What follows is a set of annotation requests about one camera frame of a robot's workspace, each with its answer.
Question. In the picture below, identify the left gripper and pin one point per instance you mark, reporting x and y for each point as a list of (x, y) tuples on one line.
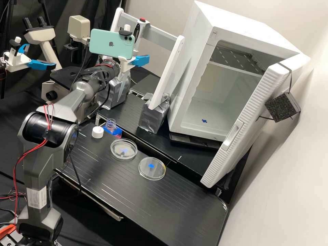
[(15, 61)]

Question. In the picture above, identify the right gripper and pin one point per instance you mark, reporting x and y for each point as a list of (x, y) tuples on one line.
[(125, 67)]

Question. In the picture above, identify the pipette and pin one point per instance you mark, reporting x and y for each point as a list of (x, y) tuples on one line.
[(138, 36)]

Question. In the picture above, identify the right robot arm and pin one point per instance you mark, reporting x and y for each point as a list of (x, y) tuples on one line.
[(77, 94)]

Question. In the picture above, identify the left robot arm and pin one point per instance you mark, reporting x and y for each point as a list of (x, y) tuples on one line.
[(2, 66)]

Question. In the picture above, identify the cream microscope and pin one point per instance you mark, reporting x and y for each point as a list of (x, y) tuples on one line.
[(48, 55)]

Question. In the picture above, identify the left phone holder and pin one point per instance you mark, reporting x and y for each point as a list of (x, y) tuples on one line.
[(17, 41)]

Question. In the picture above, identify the black platform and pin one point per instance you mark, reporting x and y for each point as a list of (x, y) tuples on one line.
[(143, 200), (147, 84), (184, 159)]

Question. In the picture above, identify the small bottle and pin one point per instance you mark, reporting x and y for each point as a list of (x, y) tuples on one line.
[(110, 124)]

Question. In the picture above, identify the blue bottle holder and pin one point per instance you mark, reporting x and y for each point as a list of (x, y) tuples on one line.
[(118, 132)]

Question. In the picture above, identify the white cap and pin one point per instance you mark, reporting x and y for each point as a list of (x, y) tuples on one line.
[(97, 132)]

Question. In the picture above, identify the petri dish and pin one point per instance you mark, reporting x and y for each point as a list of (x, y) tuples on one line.
[(123, 149)]

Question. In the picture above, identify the white incubator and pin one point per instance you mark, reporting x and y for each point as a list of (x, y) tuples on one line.
[(230, 33)]

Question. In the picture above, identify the petri dish lid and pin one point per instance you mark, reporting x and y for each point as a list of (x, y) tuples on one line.
[(152, 168)]

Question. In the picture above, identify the incubator door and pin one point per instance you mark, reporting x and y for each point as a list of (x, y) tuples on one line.
[(246, 123)]

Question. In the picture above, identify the right wrist camera phone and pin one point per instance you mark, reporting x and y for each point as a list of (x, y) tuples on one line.
[(107, 43)]

